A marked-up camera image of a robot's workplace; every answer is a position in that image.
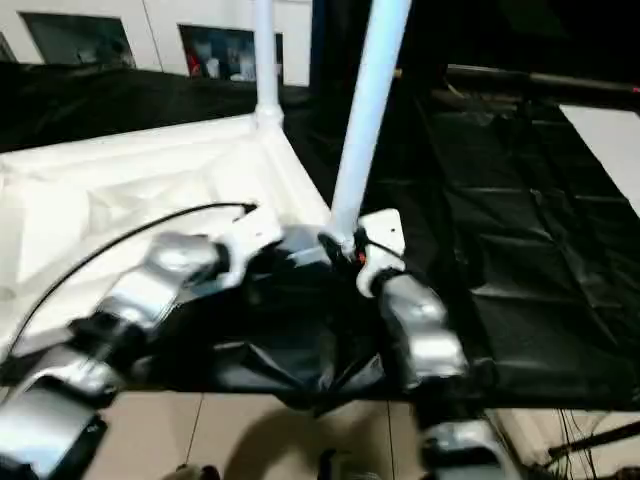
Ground black work mat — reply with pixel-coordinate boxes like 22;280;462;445
0;59;640;416

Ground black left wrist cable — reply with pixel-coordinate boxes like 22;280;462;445
4;200;259;361

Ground white sideboard cabinet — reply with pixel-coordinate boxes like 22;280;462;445
0;0;314;86

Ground flat white board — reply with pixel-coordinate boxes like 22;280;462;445
559;104;640;216

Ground white plastic table top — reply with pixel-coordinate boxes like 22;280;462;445
0;107;351;361

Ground long black pole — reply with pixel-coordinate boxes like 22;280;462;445
447;64;640;96

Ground black right robot foot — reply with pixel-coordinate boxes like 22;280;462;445
319;449;381;480

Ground white plastic table leg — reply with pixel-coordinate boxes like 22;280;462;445
324;0;414;251
252;0;285;131

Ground thin black floor cables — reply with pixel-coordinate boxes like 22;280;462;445
549;407;640;480

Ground black tripod stand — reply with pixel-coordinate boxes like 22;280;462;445
547;422;640;456

